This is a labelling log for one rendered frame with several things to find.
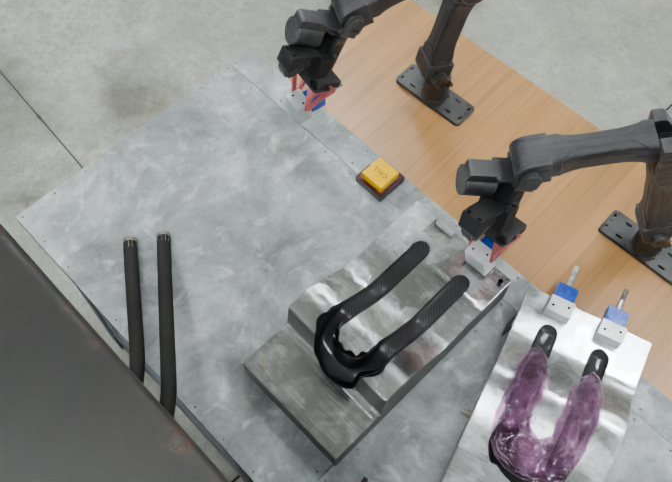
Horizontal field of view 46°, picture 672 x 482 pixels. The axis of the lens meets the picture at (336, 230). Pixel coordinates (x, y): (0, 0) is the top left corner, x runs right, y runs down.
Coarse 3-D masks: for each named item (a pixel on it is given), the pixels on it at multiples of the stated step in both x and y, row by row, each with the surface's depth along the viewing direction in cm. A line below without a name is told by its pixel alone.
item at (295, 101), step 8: (336, 88) 177; (288, 96) 173; (296, 96) 173; (304, 96) 173; (288, 104) 174; (296, 104) 172; (304, 104) 172; (320, 104) 175; (296, 112) 172; (304, 112) 173; (296, 120) 176; (304, 120) 176
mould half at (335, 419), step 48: (384, 240) 164; (432, 240) 164; (336, 288) 156; (432, 288) 159; (480, 288) 159; (288, 336) 157; (384, 336) 151; (432, 336) 155; (288, 384) 152; (336, 384) 152; (384, 384) 145; (336, 432) 148
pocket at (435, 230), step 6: (432, 222) 166; (438, 222) 167; (426, 228) 166; (432, 228) 168; (438, 228) 168; (444, 228) 167; (432, 234) 167; (438, 234) 168; (444, 234) 168; (450, 234) 166; (438, 240) 167; (444, 240) 167
